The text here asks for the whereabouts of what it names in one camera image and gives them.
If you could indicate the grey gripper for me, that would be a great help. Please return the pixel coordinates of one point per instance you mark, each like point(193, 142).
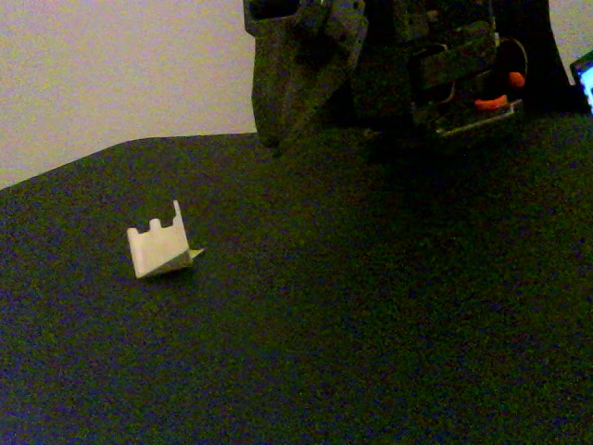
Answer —
point(296, 69)

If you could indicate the white plastic bracket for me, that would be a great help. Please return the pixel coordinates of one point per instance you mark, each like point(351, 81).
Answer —
point(155, 252)

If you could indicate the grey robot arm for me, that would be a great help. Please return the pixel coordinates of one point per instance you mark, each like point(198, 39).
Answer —
point(454, 60)

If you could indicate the dark blue desk mat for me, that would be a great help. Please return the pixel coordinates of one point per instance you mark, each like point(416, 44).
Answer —
point(278, 324)

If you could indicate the black clamp with orange tips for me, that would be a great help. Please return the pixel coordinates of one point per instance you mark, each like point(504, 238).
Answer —
point(491, 103)

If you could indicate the yellow-green paper marker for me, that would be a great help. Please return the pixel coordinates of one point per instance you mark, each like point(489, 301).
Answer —
point(198, 253)

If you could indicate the blue-lit screen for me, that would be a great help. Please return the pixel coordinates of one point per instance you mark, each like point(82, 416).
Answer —
point(586, 81)

